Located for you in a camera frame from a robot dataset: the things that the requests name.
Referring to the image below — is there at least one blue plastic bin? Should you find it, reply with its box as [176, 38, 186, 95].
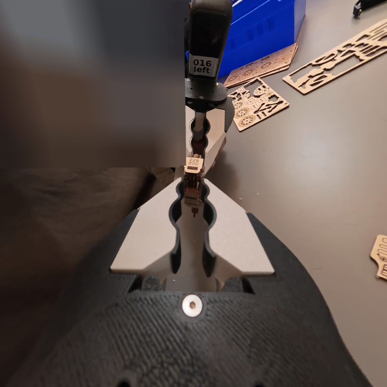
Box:
[218, 0, 306, 78]

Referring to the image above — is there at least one grey desk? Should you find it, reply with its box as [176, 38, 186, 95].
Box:
[148, 0, 387, 387]

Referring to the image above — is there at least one stack of wooden puzzle sheets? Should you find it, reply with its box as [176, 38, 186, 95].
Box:
[224, 42, 299, 88]

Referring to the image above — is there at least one wooden puzzle sheet with wheels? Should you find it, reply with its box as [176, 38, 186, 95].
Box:
[227, 77, 289, 132]

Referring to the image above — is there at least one small wooden puzzle model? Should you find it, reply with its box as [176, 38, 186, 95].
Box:
[180, 156, 204, 218]

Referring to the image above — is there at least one emptied wooden puzzle sheet frame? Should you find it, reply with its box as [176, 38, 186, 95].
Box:
[283, 20, 387, 95]

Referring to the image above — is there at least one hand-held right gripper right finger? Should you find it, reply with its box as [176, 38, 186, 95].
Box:
[201, 178, 276, 278]

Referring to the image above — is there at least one person's olive shirt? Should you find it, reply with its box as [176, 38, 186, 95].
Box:
[0, 168, 182, 348]

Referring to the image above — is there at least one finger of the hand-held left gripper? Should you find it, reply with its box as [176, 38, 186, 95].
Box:
[202, 108, 227, 179]
[185, 106, 200, 159]

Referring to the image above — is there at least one person's left hand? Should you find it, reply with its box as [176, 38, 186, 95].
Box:
[208, 142, 225, 178]

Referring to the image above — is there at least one wooden puzzle sheet with slots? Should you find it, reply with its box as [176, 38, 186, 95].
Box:
[370, 235, 387, 282]

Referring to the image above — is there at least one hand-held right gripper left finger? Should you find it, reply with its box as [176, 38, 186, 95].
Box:
[110, 178, 185, 280]

